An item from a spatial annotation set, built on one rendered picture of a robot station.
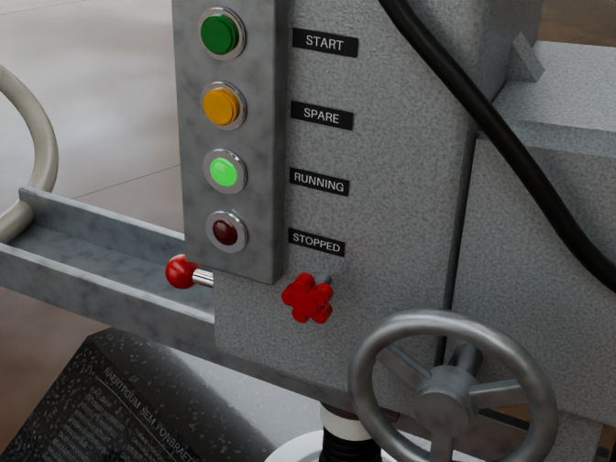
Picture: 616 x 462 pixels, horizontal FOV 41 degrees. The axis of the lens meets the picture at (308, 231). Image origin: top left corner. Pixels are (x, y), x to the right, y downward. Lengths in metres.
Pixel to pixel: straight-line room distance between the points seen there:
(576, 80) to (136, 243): 0.53
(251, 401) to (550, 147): 0.69
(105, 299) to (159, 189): 2.51
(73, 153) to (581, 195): 3.26
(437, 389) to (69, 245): 0.54
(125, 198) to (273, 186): 2.72
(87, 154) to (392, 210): 3.15
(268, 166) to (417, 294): 0.14
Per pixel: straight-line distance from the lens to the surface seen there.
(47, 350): 2.57
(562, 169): 0.55
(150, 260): 0.95
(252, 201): 0.61
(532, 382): 0.56
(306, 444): 1.00
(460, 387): 0.58
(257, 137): 0.58
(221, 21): 0.56
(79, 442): 1.22
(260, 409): 1.13
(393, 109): 0.55
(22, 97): 1.20
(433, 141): 0.55
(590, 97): 0.60
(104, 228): 0.97
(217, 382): 1.17
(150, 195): 3.31
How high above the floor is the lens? 1.57
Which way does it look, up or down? 31 degrees down
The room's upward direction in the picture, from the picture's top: 2 degrees clockwise
